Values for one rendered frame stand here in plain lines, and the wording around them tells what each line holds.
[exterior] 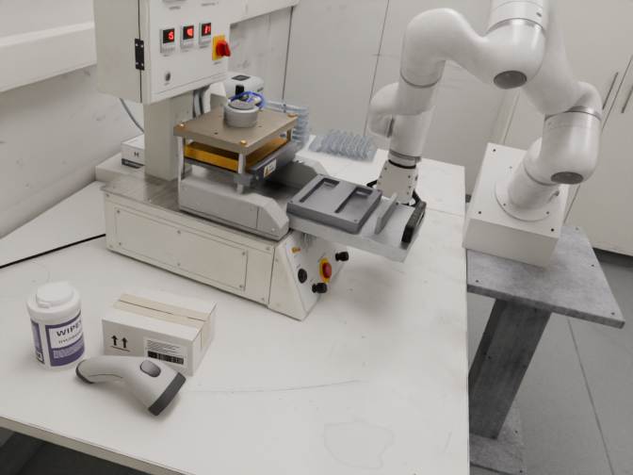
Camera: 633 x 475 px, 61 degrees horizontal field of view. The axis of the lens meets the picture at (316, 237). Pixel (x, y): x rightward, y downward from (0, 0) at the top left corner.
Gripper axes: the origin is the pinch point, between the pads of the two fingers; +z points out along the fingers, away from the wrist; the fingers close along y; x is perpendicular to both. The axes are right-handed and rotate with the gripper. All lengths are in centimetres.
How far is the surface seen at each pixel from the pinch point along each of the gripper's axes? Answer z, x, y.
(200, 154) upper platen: -15, 40, 35
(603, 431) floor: 81, -64, -87
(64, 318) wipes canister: 5, 81, 30
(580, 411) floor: 81, -70, -79
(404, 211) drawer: -9.4, 16.9, -8.1
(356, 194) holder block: -10.1, 18.8, 3.9
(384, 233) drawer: -8.6, 30.4, -8.4
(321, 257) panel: 6.2, 25.1, 6.8
